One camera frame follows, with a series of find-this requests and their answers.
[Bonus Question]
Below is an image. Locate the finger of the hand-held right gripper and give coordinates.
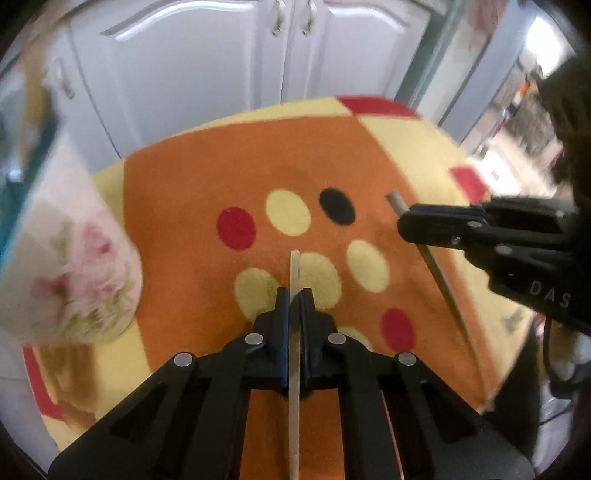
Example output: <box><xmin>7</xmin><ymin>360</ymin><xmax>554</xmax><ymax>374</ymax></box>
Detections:
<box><xmin>406</xmin><ymin>202</ymin><xmax>490</xmax><ymax>219</ymax></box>
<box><xmin>398</xmin><ymin>210</ymin><xmax>491</xmax><ymax>253</ymax></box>

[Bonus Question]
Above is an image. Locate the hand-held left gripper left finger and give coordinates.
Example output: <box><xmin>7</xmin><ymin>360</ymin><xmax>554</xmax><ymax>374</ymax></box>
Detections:
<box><xmin>48</xmin><ymin>286</ymin><xmax>291</xmax><ymax>480</ymax></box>

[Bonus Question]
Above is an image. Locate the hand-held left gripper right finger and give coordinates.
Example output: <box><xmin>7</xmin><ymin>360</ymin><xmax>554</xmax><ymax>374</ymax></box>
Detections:
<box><xmin>298</xmin><ymin>288</ymin><xmax>534</xmax><ymax>480</ymax></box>

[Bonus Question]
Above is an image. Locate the grey chopstick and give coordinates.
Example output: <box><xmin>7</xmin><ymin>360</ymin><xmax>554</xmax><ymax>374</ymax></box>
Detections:
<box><xmin>385</xmin><ymin>191</ymin><xmax>478</xmax><ymax>361</ymax></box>

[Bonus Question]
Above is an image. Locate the pale wooden chopstick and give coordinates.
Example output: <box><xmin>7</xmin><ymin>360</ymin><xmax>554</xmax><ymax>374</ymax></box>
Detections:
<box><xmin>287</xmin><ymin>249</ymin><xmax>302</xmax><ymax>480</ymax></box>

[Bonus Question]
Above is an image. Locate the white floral utensil cup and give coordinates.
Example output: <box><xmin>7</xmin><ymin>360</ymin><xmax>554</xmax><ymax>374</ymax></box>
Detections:
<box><xmin>0</xmin><ymin>46</ymin><xmax>144</xmax><ymax>344</ymax></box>

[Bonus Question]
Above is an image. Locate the orange printed mat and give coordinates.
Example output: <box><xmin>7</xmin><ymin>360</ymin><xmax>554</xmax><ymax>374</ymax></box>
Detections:
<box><xmin>21</xmin><ymin>95</ymin><xmax>536</xmax><ymax>480</ymax></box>

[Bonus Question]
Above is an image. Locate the white refrigerator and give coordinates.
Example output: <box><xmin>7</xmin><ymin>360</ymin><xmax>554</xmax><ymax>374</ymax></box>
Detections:
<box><xmin>438</xmin><ymin>0</ymin><xmax>557</xmax><ymax>148</ymax></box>

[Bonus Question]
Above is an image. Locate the black cable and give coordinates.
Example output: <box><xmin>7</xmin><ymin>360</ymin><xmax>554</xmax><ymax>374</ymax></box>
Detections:
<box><xmin>542</xmin><ymin>318</ymin><xmax>583</xmax><ymax>403</ymax></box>

